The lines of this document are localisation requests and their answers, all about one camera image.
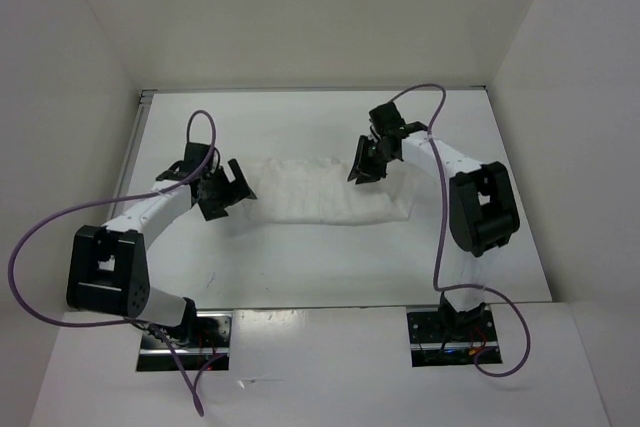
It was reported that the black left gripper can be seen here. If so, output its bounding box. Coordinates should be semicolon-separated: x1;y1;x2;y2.
198;158;255;220

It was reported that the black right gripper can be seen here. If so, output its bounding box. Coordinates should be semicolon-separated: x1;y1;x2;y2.
348;135;396;184

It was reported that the white skirt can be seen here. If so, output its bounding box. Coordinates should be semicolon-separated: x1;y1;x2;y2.
243;157;421;226

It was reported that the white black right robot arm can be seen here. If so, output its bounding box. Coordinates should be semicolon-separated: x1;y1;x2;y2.
347;122;520;340

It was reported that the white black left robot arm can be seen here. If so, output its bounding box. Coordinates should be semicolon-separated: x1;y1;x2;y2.
66;159;257;347

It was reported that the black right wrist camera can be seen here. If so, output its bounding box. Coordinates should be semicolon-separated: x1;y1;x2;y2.
369;102;427;141

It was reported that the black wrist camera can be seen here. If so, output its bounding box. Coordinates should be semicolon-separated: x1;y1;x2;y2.
156;142;215;183
369;102;427;141

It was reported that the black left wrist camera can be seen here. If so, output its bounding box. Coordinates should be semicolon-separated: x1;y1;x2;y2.
156;142;215;183

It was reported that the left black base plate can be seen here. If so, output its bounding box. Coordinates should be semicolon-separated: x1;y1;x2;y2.
136;310;233;373

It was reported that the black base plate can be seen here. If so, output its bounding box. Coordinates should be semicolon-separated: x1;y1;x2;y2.
136;310;233;373
406;306;502;368

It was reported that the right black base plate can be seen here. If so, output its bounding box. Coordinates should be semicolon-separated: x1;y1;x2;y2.
406;306;502;368

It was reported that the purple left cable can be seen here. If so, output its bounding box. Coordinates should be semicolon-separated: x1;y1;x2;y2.
7;109;221;418

